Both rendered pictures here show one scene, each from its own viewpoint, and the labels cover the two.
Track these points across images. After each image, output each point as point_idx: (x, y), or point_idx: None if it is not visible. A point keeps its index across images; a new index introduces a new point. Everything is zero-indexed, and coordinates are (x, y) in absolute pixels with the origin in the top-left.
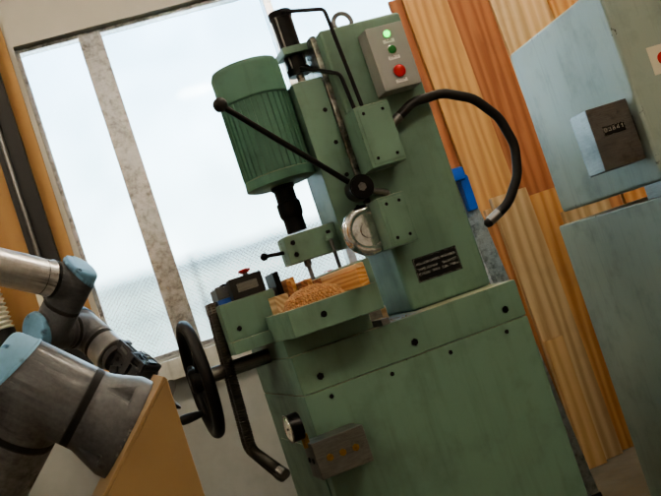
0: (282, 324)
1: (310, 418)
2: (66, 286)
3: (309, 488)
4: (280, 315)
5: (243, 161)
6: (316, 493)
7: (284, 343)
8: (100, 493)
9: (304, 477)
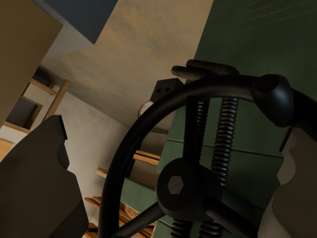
0: (136, 199)
1: (172, 121)
2: None
3: (289, 45)
4: (130, 205)
5: None
6: (258, 49)
7: (155, 187)
8: None
9: (297, 53)
